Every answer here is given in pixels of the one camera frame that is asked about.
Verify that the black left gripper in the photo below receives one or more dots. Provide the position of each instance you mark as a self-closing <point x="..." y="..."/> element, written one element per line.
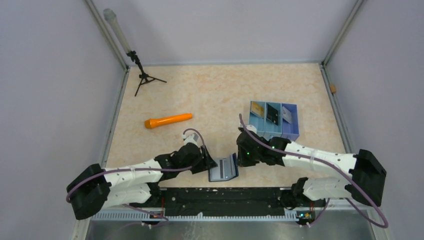
<point x="206" y="163"/>

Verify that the dark blue leather card holder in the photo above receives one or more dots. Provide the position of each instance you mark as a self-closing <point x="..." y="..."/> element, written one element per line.
<point x="233" y="157"/>

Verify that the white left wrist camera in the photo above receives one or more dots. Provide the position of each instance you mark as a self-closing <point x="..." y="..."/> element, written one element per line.
<point x="192" y="138"/>

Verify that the black mini tripod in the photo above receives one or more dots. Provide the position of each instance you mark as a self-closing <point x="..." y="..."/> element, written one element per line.
<point x="144" y="77"/>

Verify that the white black-stripe credit card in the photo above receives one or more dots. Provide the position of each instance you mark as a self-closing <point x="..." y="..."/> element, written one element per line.
<point x="224" y="171"/>

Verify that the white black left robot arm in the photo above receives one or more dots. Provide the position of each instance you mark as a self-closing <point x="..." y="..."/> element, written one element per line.
<point x="99" y="188"/>

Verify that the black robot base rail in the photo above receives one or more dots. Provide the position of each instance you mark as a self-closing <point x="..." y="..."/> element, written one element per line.
<point x="227" y="202"/>

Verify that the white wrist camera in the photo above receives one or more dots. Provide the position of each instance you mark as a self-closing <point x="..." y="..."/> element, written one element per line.
<point x="251" y="128"/>
<point x="192" y="138"/>

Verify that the light blue drawer organizer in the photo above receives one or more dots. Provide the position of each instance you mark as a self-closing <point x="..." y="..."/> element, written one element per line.
<point x="268" y="130"/>

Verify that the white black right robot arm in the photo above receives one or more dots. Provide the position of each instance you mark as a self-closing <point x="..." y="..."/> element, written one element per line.
<point x="357" y="176"/>

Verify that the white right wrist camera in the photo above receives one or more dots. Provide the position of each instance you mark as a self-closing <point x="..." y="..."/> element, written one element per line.
<point x="251" y="128"/>

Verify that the small tan block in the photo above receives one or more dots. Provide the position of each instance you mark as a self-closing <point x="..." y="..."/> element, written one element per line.
<point x="332" y="88"/>

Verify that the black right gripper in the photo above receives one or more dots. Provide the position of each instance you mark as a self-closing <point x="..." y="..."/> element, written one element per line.
<point x="242" y="161"/>

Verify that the grey tube on tripod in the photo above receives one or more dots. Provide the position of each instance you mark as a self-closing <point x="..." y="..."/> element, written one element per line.
<point x="111" y="18"/>

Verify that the orange flashlight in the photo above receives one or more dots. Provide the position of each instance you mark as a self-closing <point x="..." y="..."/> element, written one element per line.
<point x="158" y="122"/>

